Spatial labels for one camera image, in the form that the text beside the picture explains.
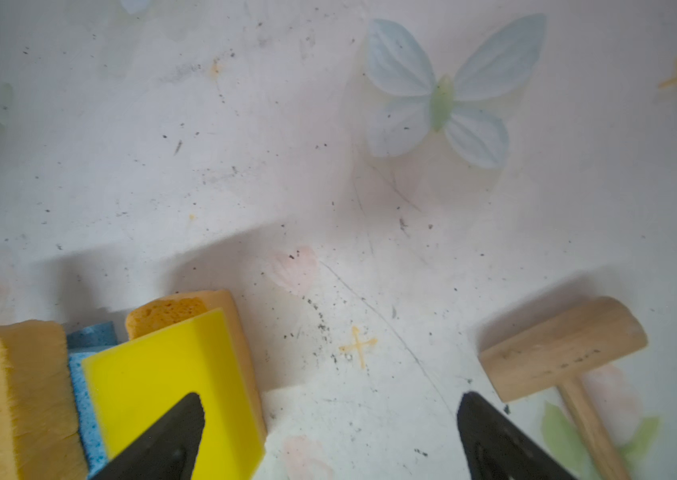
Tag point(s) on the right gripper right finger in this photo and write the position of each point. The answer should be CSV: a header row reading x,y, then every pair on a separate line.
x,y
496,449

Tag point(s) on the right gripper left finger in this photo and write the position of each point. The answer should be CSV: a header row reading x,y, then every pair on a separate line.
x,y
167,450

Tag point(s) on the wooden mallet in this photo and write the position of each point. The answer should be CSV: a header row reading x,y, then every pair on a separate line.
x,y
557,353

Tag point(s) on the orange sponge under yellow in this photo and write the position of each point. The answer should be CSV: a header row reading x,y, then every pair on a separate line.
x,y
175,308

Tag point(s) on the blue cellulose sponge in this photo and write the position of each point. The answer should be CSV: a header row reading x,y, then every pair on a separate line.
x,y
82,344

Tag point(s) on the orange cellulose sponge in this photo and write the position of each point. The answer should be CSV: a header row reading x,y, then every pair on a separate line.
x,y
38,418

